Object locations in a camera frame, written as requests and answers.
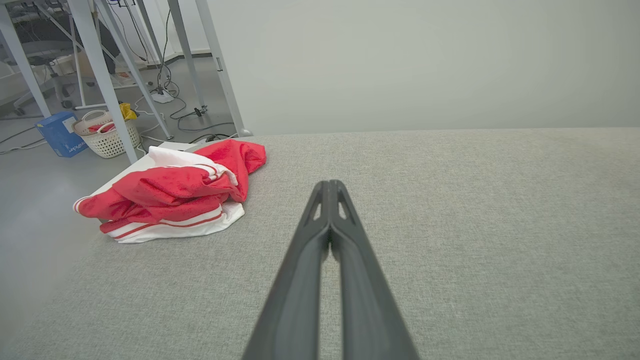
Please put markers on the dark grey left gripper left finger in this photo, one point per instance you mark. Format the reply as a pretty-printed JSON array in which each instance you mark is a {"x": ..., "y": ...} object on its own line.
[{"x": 295, "y": 290}]

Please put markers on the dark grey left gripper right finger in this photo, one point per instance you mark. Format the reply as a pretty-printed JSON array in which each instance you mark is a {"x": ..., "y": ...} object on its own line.
[{"x": 370, "y": 300}]

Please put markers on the red and white shirt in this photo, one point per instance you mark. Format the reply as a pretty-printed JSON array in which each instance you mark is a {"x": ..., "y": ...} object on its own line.
[{"x": 175, "y": 190}]

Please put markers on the grey metal partition leg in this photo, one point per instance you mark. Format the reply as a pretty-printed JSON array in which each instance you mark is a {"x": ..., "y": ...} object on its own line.
[{"x": 225, "y": 85}]

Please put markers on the white floor power strip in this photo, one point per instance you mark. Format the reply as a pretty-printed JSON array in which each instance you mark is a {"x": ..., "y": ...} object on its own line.
[{"x": 162, "y": 96}]

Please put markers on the white plastic laundry basket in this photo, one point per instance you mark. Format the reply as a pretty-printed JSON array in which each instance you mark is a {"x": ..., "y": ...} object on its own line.
[{"x": 112, "y": 142}]

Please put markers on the yellow cloth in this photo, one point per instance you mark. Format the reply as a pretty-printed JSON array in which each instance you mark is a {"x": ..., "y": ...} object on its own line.
[{"x": 127, "y": 112}]

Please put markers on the red cloth in basket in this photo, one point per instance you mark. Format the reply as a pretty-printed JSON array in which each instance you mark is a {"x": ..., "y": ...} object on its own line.
[{"x": 102, "y": 127}]

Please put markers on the blue cardboard box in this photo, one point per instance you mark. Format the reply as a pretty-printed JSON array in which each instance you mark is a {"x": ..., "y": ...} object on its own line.
[{"x": 57, "y": 132}]

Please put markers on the bystander dark trouser leg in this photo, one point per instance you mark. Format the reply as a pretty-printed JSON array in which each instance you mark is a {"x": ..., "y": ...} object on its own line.
[{"x": 110, "y": 50}]

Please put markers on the grey office chair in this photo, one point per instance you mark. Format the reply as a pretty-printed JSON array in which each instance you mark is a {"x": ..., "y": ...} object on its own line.
[{"x": 45, "y": 47}]

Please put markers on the white metal desk frame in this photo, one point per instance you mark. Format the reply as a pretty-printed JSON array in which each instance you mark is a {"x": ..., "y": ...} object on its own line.
[{"x": 95, "y": 60}]

